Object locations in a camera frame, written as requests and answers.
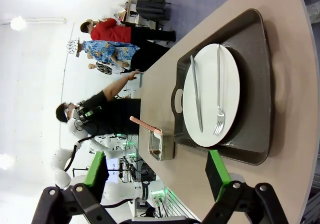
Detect black serving tray with handles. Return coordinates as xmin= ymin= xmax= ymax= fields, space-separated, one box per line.
xmin=171 ymin=8 xmax=272 ymax=166

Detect silver table knife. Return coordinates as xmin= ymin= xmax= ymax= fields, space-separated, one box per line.
xmin=189 ymin=55 xmax=204 ymax=133

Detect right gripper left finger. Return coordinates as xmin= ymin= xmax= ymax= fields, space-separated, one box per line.
xmin=31 ymin=151 xmax=118 ymax=224

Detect grey backpack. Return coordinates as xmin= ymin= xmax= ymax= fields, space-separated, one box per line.
xmin=135 ymin=0 xmax=168 ymax=22

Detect person in dark patterned shirt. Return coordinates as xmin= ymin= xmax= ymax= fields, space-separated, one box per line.
xmin=87 ymin=61 xmax=131 ymax=75

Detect silver fork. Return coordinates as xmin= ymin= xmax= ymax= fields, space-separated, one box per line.
xmin=212 ymin=43 xmax=226 ymax=137

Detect person in blue floral shirt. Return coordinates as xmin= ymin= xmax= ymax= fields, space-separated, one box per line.
xmin=66 ymin=36 xmax=171 ymax=71

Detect rectangular stainless steel container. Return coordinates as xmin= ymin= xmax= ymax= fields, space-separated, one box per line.
xmin=148 ymin=128 xmax=175 ymax=162

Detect white round dinner plate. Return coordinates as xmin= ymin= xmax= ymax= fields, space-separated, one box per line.
xmin=182 ymin=43 xmax=241 ymax=147

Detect round ceiling light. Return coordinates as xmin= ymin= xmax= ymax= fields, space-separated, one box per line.
xmin=9 ymin=15 xmax=28 ymax=32
xmin=0 ymin=154 xmax=15 ymax=171

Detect person in red top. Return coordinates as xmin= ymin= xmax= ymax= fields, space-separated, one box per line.
xmin=79 ymin=18 xmax=177 ymax=44

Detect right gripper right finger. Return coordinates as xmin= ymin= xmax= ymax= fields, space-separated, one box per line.
xmin=199 ymin=149 xmax=296 ymax=224

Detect man in black t-shirt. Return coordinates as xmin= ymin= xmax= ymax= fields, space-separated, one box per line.
xmin=55 ymin=70 xmax=142 ymax=137

